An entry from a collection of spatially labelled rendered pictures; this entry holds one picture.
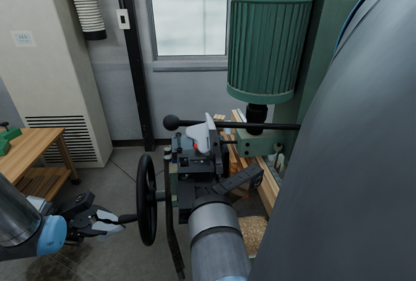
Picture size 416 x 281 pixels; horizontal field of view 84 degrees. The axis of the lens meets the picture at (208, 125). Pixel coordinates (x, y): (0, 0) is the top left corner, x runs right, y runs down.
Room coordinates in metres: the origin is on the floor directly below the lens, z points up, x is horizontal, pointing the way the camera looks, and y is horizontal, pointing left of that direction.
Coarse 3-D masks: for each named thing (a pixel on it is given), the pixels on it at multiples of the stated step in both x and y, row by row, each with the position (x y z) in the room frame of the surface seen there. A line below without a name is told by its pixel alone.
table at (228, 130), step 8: (216, 128) 0.81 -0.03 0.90; (224, 128) 0.81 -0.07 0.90; (224, 176) 0.53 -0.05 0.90; (256, 192) 0.47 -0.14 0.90; (176, 200) 0.47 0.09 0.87; (240, 200) 0.44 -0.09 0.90; (248, 200) 0.44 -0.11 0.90; (256, 200) 0.44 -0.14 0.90; (240, 208) 0.41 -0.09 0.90; (248, 208) 0.41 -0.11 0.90; (256, 208) 0.41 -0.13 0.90; (264, 208) 0.41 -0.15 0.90; (240, 216) 0.39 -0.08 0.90; (248, 216) 0.39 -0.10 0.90; (264, 216) 0.39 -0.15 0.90
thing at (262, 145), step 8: (240, 136) 0.55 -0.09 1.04; (248, 136) 0.55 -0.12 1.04; (256, 136) 0.55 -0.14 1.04; (264, 136) 0.55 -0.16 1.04; (272, 136) 0.55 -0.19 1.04; (280, 136) 0.56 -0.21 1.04; (240, 144) 0.54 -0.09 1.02; (248, 144) 0.54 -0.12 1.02; (256, 144) 0.54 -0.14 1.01; (264, 144) 0.55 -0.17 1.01; (272, 144) 0.55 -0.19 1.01; (240, 152) 0.54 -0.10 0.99; (248, 152) 0.54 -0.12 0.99; (256, 152) 0.54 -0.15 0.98; (264, 152) 0.55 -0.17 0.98; (272, 152) 0.55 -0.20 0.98; (280, 152) 0.56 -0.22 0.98
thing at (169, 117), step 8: (168, 120) 0.39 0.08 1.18; (176, 120) 0.40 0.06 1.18; (184, 120) 0.41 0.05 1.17; (192, 120) 0.41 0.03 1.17; (168, 128) 0.39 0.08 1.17; (176, 128) 0.39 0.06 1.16; (240, 128) 0.42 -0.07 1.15; (248, 128) 0.42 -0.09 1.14; (256, 128) 0.43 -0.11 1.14; (264, 128) 0.43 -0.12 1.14; (272, 128) 0.43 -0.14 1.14; (280, 128) 0.43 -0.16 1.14; (288, 128) 0.44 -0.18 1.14; (296, 128) 0.44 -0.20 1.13
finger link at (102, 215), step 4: (100, 212) 0.42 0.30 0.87; (104, 212) 0.43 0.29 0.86; (108, 212) 0.43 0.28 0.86; (96, 216) 0.41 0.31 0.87; (100, 216) 0.41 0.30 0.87; (104, 216) 0.42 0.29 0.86; (108, 216) 0.42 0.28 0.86; (112, 216) 0.42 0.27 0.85; (96, 220) 0.42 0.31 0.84; (100, 220) 0.40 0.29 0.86; (104, 220) 0.41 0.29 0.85; (108, 220) 0.41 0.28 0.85; (112, 220) 0.41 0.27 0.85; (116, 220) 0.41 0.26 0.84; (116, 224) 0.41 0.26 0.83; (120, 224) 0.41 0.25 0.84; (124, 224) 0.42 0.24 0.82
